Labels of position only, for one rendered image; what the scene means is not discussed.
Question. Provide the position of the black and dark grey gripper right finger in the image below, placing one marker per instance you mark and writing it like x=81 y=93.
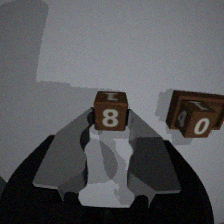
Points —
x=157 y=170

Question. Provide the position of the brown cube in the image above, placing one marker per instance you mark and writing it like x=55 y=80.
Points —
x=195 y=119
x=110 y=110

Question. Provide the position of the brown wooden tray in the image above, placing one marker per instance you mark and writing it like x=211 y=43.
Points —
x=209 y=99

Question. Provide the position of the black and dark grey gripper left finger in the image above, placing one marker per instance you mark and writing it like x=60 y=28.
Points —
x=56 y=166

